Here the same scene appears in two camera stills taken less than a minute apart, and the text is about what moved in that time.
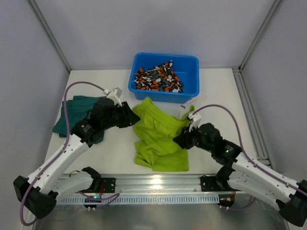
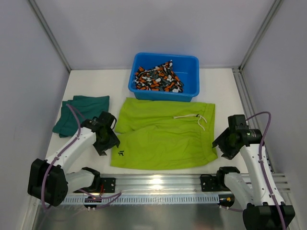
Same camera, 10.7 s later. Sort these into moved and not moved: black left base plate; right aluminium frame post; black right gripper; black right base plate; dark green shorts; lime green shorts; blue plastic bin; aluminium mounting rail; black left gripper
Moved: lime green shorts; black left gripper; black right gripper
Not moved: black right base plate; dark green shorts; black left base plate; aluminium mounting rail; blue plastic bin; right aluminium frame post
